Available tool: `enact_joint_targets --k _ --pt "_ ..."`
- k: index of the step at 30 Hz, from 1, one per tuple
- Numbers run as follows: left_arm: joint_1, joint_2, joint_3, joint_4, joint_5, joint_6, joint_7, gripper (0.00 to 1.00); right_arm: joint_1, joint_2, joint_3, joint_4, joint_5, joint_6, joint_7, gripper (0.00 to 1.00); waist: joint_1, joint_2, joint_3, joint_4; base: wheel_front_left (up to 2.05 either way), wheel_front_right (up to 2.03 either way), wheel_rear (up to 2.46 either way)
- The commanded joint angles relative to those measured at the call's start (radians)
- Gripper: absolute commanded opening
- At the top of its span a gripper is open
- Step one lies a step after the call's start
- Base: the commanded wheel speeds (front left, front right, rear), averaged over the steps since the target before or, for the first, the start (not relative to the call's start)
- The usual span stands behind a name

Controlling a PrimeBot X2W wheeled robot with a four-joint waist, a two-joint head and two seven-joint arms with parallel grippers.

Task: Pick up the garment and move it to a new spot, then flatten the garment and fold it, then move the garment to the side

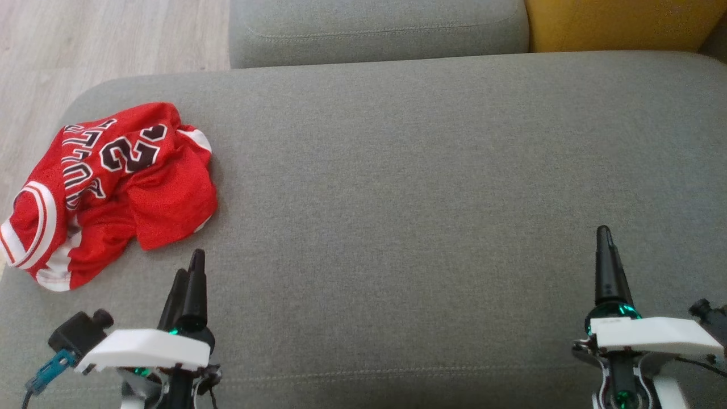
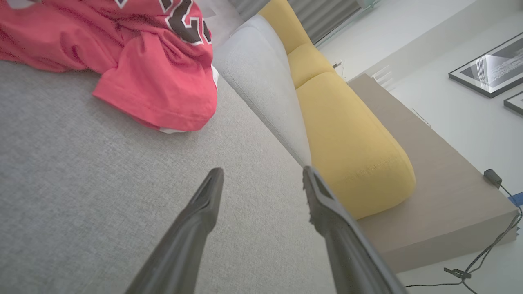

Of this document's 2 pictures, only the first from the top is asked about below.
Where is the left cable with teal plug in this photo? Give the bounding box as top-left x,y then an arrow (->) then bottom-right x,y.
22,349 -> 78,409

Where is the yellow cushion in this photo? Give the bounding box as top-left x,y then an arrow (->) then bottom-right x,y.
524,0 -> 727,54

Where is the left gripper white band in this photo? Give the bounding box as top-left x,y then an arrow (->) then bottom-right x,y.
76,248 -> 217,375

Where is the large grey sofa seat cushion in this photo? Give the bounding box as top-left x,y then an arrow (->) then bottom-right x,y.
0,51 -> 727,409

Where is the red basketball jersey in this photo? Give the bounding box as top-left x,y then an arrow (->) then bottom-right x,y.
0,102 -> 219,292

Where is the cable with teal plug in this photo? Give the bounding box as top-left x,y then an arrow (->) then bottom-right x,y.
22,349 -> 78,409
673,353 -> 727,380

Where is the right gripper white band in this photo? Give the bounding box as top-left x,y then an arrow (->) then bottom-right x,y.
573,225 -> 726,364

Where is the small grey sofa cushion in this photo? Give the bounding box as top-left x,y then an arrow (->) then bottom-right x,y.
228,0 -> 530,70

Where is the right cable with teal plug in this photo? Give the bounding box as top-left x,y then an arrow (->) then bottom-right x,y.
673,353 -> 727,380

